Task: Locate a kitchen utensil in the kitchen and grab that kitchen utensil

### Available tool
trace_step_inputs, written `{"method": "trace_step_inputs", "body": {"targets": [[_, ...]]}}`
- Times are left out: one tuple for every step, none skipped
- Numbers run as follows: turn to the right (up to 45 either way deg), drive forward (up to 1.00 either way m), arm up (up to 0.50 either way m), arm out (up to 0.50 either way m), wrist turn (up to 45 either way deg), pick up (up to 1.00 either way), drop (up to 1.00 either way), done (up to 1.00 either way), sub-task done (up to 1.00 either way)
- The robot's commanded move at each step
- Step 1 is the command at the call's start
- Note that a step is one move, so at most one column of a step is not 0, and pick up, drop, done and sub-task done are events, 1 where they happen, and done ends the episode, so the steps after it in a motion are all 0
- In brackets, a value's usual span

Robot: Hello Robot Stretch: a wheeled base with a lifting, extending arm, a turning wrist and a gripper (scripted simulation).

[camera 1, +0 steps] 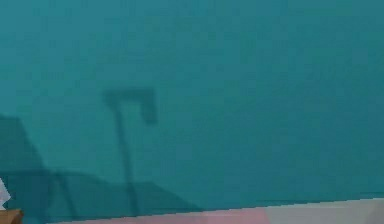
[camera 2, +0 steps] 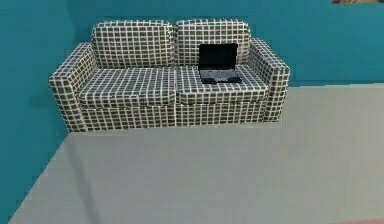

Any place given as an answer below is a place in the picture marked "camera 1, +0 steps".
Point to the brown wooden table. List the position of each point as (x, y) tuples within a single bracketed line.
[(9, 216)]

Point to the white cloth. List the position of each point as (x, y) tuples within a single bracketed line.
[(2, 196)]

